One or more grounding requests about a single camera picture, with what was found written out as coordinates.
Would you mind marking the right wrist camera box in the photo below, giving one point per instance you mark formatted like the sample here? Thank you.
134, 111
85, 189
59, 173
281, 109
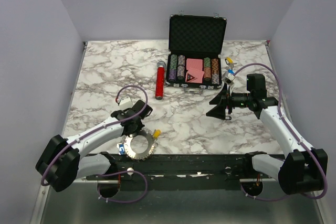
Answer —
228, 78

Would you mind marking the loose pink playing cards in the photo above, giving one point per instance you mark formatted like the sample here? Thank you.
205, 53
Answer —
197, 74

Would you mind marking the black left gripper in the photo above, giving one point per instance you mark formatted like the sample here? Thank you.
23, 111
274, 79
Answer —
140, 126

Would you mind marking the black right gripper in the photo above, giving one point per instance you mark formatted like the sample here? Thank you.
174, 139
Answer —
219, 111

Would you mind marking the pink playing card deck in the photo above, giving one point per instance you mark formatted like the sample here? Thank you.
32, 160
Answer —
194, 64

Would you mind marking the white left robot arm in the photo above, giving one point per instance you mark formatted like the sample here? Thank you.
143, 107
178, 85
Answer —
66, 159

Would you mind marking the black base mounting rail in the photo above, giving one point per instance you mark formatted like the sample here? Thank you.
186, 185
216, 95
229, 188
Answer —
171, 172

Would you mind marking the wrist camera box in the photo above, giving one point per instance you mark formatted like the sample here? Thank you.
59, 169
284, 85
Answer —
228, 78
125, 103

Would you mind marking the black triangular all-in button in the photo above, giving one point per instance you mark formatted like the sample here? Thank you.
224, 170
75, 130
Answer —
189, 77

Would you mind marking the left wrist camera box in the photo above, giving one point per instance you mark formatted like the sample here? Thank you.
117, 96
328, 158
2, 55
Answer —
125, 103

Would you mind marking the red glitter microphone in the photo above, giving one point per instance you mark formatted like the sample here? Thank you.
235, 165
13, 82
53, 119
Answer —
160, 80

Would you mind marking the red chip stack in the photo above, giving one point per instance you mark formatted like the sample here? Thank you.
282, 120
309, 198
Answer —
207, 74

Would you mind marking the orange blue lower chip stack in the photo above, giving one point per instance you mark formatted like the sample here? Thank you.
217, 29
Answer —
180, 72

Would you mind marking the green blue chip stack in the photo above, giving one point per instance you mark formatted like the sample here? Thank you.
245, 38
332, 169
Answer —
173, 61

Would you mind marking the yellow key tag on disc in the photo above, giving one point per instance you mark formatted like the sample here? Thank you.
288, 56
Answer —
156, 134

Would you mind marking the orange black chip stack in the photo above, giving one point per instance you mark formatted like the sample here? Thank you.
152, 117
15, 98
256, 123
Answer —
215, 66

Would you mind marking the round metal keyring disc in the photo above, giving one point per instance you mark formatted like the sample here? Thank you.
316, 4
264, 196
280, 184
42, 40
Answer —
142, 134

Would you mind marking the purple chip stack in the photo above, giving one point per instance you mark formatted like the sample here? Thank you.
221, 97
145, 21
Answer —
172, 75

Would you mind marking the green chip stack right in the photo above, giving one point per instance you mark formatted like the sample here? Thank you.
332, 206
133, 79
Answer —
207, 62

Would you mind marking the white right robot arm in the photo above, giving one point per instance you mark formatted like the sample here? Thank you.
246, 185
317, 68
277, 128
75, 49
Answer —
304, 168

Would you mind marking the blue key tag on disc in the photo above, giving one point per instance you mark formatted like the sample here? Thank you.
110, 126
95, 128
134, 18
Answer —
121, 150

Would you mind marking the black poker chip case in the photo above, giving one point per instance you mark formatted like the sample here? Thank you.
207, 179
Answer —
195, 37

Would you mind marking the yellow key tag far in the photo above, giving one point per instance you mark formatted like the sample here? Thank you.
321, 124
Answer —
229, 60

